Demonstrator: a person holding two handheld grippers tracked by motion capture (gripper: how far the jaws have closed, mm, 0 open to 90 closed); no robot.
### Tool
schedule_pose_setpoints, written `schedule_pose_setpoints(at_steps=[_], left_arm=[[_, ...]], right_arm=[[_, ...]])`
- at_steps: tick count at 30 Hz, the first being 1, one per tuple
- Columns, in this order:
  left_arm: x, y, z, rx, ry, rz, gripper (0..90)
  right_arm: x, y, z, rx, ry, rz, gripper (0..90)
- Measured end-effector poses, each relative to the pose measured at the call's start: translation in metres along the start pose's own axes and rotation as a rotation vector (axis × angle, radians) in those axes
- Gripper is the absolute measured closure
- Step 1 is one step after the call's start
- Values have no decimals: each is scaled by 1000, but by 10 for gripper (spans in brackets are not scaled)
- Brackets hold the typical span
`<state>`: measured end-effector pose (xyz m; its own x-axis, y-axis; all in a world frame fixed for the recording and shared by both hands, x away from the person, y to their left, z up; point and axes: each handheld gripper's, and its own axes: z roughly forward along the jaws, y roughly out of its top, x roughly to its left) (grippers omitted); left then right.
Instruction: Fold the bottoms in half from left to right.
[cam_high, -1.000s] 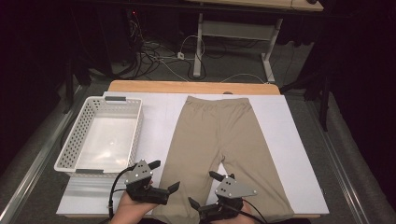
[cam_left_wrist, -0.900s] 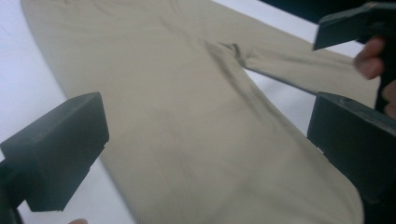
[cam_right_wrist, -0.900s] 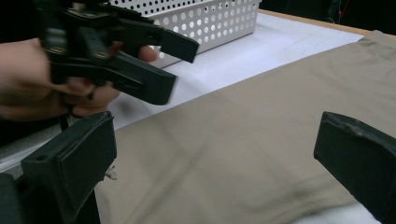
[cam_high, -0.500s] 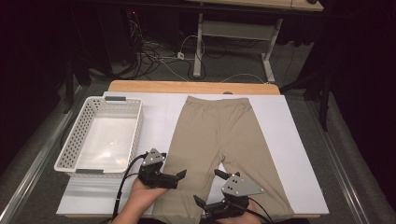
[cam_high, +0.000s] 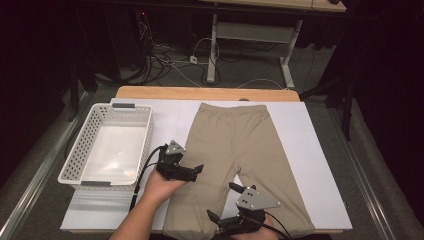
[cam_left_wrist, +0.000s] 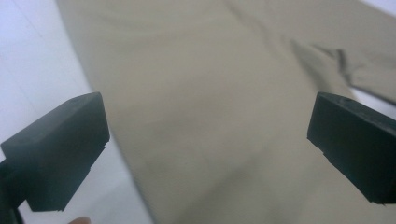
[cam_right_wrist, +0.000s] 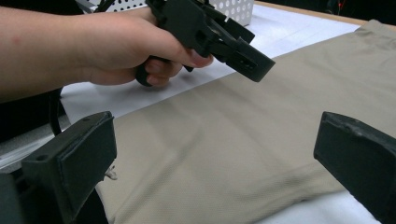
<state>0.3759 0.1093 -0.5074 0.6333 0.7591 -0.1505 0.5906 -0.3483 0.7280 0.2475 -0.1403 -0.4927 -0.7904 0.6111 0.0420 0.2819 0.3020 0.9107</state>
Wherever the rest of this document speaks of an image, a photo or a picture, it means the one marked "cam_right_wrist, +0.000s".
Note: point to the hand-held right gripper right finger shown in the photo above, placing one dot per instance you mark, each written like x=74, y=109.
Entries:
x=358, y=161

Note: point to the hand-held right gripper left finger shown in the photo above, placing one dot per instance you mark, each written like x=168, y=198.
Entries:
x=77, y=161

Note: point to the white perforated plastic basket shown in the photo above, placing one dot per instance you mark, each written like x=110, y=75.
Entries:
x=236, y=11

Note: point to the beige pants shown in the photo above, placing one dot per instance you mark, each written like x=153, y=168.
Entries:
x=233, y=133

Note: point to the white table cover board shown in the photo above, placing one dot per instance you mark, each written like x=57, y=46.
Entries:
x=274, y=34

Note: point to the wooden table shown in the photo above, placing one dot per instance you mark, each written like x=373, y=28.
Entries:
x=311, y=12

